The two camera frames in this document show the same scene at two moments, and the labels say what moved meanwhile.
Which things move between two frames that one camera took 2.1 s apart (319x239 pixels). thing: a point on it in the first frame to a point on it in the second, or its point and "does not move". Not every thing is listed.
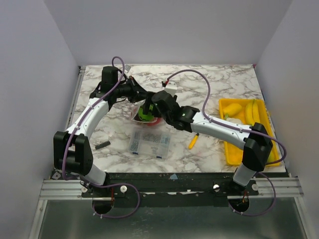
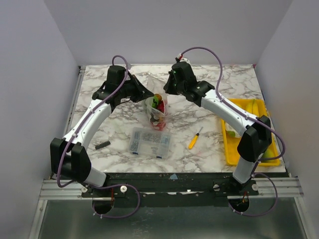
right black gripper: (154, 107) to (173, 83)
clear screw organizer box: (151, 142) does not move
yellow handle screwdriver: (193, 141) does not move
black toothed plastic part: (104, 144) does not move
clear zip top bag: (137, 113) to (156, 105)
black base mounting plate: (170, 189) does not move
